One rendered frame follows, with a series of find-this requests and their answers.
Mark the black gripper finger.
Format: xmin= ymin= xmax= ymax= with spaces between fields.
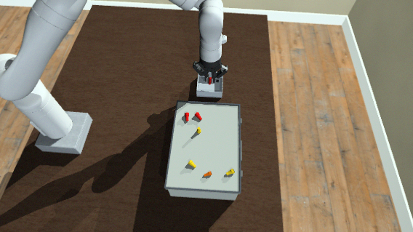
xmin=211 ymin=65 xmax=228 ymax=84
xmin=193 ymin=61 xmax=209 ymax=83

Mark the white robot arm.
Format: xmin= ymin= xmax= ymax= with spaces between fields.
xmin=0 ymin=0 xmax=227 ymax=139

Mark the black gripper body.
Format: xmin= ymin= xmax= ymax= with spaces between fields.
xmin=199 ymin=58 xmax=222 ymax=72

